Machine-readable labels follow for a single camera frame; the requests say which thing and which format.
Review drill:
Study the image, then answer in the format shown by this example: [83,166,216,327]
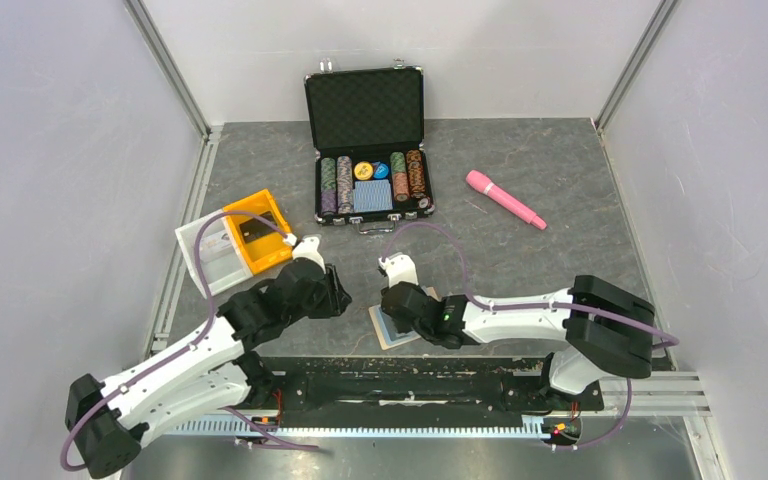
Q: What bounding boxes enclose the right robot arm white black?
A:
[381,275,654,408]

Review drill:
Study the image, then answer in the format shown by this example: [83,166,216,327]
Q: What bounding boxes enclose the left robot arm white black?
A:
[61,258,351,479]

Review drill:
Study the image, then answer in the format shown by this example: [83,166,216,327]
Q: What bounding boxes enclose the black VIP card in bin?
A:
[236,212,275,244]

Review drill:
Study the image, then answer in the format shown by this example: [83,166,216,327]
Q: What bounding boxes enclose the white VIP card in bin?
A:
[199,232,234,262]

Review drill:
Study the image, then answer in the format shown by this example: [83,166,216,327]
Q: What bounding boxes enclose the blue playing card deck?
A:
[353,179,393,213]

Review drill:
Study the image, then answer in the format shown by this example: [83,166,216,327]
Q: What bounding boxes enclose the yellow plastic bin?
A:
[222,189,292,275]

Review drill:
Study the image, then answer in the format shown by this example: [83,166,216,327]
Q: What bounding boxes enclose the white plastic bin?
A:
[175,210,253,298]

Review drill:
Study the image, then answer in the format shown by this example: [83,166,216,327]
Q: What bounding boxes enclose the green red chip stack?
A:
[390,152,409,202]

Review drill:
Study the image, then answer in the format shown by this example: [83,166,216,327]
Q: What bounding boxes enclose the green purple chip stack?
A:
[320,158,337,216]

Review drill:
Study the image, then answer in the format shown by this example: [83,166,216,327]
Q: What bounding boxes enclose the yellow dealer button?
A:
[353,161,376,181]

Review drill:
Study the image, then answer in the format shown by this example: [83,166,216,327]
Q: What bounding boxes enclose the blue tan chip stack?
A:
[336,156,354,214]

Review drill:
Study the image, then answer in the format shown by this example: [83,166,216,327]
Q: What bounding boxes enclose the orange brown chip stack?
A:
[406,150,431,209]

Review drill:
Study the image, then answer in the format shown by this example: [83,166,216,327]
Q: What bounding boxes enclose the blue dealer button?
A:
[371,162,390,181]

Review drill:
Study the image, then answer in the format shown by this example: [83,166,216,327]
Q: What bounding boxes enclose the pink cylindrical tool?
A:
[466,170,547,230]

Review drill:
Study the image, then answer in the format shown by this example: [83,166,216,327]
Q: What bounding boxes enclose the black poker chip case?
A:
[304,64,436,234]

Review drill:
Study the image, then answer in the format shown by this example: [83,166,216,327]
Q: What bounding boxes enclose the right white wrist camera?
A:
[378,252,419,287]

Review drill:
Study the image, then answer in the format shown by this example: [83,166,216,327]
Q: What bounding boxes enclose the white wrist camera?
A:
[378,252,419,287]
[282,234,325,270]

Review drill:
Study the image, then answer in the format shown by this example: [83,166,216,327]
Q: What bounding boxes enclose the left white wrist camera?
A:
[282,234,325,270]

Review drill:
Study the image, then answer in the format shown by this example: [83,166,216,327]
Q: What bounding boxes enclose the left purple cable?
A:
[59,210,296,473]

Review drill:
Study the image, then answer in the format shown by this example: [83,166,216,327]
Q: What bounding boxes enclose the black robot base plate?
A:
[237,357,604,429]

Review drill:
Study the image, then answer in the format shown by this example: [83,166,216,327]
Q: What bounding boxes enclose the white toothed cable rail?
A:
[168,413,550,441]

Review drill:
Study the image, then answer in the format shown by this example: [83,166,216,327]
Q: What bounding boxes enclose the left aluminium frame post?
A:
[123,0,212,140]

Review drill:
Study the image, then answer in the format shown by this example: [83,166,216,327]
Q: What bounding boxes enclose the aluminium frame post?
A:
[123,0,212,140]
[593,0,680,136]

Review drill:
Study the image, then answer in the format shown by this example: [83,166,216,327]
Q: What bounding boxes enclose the right aluminium frame post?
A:
[593,0,680,136]

